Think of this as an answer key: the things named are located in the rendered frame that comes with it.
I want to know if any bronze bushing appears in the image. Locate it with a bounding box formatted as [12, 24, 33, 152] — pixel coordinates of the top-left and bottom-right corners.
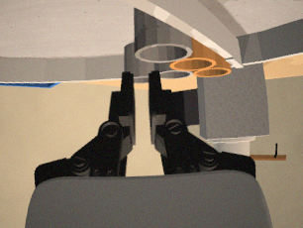
[169, 38, 216, 70]
[193, 53, 231, 77]

